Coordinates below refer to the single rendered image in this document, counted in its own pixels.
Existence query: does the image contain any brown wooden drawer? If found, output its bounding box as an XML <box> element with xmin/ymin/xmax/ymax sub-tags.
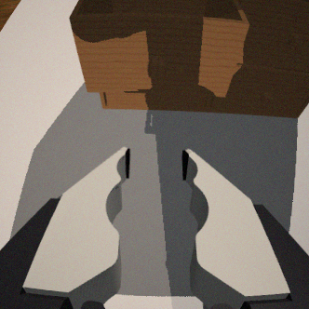
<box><xmin>69</xmin><ymin>0</ymin><xmax>249</xmax><ymax>97</ymax></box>
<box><xmin>239</xmin><ymin>0</ymin><xmax>309</xmax><ymax>68</ymax></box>
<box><xmin>105</xmin><ymin>92</ymin><xmax>207</xmax><ymax>110</ymax></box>
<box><xmin>210</xmin><ymin>63</ymin><xmax>309</xmax><ymax>115</ymax></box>

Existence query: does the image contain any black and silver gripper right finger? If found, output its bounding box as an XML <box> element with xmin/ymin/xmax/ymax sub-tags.
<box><xmin>182</xmin><ymin>149</ymin><xmax>309</xmax><ymax>309</ymax></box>

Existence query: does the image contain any brown wooden chest of drawers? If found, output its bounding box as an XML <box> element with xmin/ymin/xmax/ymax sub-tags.
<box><xmin>100</xmin><ymin>60</ymin><xmax>309</xmax><ymax>118</ymax></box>

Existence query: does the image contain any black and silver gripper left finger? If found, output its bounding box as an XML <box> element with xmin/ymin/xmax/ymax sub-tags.
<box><xmin>0</xmin><ymin>147</ymin><xmax>130</xmax><ymax>309</ymax></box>

